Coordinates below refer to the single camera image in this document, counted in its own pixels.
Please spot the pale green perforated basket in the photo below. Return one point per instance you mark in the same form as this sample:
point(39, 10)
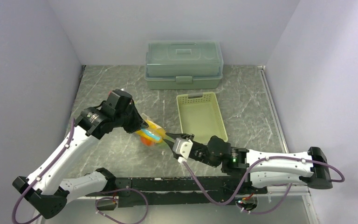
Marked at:
point(199, 114)

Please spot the green translucent storage box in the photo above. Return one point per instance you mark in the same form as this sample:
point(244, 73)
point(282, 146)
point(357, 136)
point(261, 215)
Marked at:
point(183, 65)

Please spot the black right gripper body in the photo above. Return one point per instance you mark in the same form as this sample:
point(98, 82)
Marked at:
point(200, 155)

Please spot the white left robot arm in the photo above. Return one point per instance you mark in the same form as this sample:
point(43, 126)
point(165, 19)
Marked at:
point(47, 189)

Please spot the orange fruit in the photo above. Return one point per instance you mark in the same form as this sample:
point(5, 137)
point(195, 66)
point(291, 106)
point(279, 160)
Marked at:
point(147, 142)

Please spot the clear zip bag blue zipper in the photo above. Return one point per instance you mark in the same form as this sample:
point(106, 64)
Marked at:
point(145, 118)

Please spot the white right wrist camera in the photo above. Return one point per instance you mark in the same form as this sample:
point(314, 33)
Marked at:
point(182, 148)

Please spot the yellow banana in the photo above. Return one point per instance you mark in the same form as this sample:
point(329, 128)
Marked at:
point(153, 132)

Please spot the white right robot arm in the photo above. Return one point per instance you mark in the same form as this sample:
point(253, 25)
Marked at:
point(257, 169)

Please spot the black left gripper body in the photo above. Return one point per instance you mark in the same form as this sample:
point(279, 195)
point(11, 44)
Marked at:
point(130, 120)

